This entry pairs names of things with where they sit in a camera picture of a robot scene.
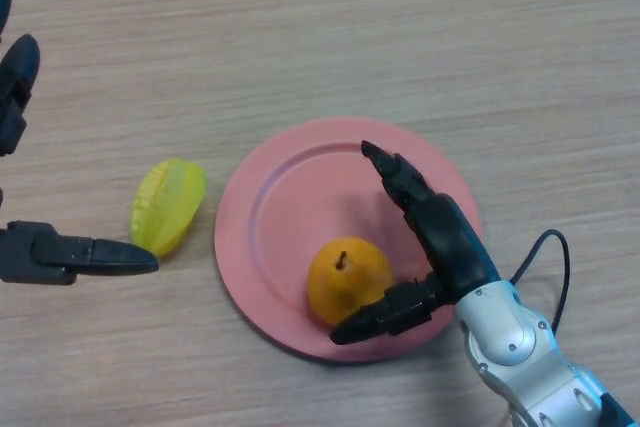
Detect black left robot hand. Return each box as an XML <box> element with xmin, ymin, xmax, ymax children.
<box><xmin>0</xmin><ymin>0</ymin><xmax>160</xmax><ymax>286</ymax></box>

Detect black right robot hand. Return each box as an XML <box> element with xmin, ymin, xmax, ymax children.
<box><xmin>329</xmin><ymin>140</ymin><xmax>501</xmax><ymax>346</ymax></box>

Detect yellow orange pear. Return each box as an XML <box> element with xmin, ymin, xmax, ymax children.
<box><xmin>306</xmin><ymin>236</ymin><xmax>396</xmax><ymax>327</ymax></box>

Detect pink round plate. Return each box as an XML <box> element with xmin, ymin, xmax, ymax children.
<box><xmin>214</xmin><ymin>116</ymin><xmax>484</xmax><ymax>364</ymax></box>

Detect yellow green starfruit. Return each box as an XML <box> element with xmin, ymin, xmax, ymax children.
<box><xmin>130</xmin><ymin>157</ymin><xmax>207</xmax><ymax>257</ymax></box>

